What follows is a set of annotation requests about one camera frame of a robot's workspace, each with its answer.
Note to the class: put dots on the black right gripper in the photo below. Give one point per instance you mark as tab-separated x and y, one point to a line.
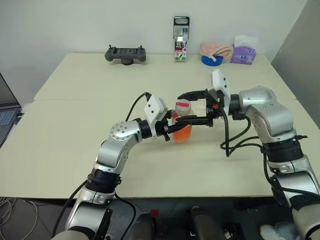
214	110

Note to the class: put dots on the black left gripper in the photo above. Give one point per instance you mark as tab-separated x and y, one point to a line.
161	128

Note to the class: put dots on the orange liquid plastic bottle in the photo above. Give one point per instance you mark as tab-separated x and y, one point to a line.
182	133

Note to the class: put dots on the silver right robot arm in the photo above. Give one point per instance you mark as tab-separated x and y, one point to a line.
265	105

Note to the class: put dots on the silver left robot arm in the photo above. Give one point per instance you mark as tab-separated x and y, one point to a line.
120	132

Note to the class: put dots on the blue tape roll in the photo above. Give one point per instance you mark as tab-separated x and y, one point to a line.
211	62

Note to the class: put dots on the pink towel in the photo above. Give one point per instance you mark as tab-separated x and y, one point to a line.
215	48

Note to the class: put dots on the marker pen pack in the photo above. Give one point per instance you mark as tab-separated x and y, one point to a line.
181	42

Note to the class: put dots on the purple tissue box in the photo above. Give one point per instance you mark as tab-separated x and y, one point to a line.
243	55

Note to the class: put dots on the round black controller stand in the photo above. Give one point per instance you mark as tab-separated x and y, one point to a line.
127	62

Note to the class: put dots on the white tissue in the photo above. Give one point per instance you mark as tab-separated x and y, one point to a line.
246	40

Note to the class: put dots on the grey handheld game controller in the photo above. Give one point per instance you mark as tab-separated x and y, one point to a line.
125	53

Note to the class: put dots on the small red object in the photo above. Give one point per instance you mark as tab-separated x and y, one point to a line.
155	213

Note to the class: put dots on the dark rounded shape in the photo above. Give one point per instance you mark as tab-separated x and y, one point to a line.
203	223
146	227

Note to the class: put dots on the white and blue shoe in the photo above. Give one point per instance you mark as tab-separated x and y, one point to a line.
275	232

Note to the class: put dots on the dark grey laptop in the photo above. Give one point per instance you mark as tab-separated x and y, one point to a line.
6	112

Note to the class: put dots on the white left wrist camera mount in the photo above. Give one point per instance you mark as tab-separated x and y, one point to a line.
153	107

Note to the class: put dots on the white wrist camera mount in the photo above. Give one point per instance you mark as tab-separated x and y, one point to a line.
153	107
220	80

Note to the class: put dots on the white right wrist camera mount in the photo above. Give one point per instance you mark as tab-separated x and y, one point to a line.
220	80

